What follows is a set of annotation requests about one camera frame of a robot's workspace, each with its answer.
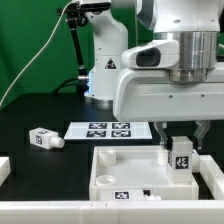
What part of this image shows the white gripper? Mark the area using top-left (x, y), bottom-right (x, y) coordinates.
top-left (113, 68), bottom-right (224, 150)

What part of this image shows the white square tabletop part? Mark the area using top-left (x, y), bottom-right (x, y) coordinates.
top-left (89, 146), bottom-right (199, 201)

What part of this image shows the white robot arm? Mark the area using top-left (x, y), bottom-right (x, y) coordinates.
top-left (113, 0), bottom-right (224, 148)

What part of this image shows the white obstacle fence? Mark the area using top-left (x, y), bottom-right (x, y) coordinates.
top-left (0, 156), bottom-right (224, 224)

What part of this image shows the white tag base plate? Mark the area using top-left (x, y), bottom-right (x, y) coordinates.
top-left (64, 122), bottom-right (152, 140)

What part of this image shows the black cable on table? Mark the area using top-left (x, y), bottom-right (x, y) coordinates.
top-left (52, 77), bottom-right (89, 94)

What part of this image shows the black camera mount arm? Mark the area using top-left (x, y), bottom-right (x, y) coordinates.
top-left (57, 3), bottom-right (96, 83)

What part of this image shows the white cable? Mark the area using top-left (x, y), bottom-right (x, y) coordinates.
top-left (0, 0), bottom-right (77, 108)

